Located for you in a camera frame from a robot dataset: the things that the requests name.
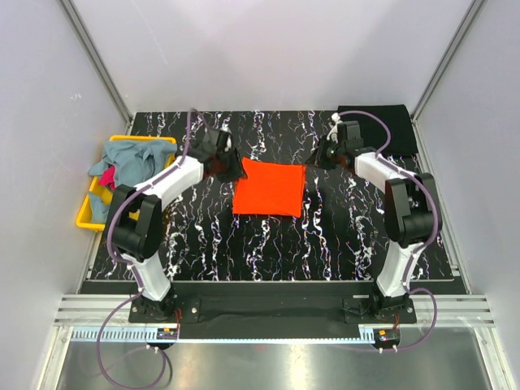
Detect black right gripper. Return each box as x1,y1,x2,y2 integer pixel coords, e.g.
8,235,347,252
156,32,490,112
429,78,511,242
304,136,345,171

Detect orange t-shirt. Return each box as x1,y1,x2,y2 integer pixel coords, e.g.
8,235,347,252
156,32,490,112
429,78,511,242
232,158,306,218

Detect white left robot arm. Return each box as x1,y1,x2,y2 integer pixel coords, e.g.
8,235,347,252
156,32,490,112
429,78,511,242
105,147,247,322

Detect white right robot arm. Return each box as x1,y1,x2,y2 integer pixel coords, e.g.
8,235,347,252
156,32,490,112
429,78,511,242
305,136,442,323

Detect folded black t-shirt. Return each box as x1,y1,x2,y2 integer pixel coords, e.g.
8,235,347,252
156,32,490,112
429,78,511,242
337,105,418,156

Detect grey-blue crumpled t-shirt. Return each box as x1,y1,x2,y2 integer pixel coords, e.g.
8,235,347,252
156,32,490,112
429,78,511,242
88,139,176,223

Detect pink crumpled garment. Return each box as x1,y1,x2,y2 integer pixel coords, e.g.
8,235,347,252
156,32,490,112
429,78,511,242
97,166,116,193

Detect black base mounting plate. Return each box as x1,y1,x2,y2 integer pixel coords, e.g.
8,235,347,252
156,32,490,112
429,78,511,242
129,281,416,336

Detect yellow plastic bin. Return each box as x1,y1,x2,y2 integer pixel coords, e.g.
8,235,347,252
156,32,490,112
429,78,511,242
76,135,178,233

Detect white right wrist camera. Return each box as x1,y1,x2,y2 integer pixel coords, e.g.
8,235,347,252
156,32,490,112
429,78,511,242
326,113,364,150

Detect aluminium frame rail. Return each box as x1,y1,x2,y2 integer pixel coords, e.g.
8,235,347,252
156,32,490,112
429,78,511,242
71,325,375,345

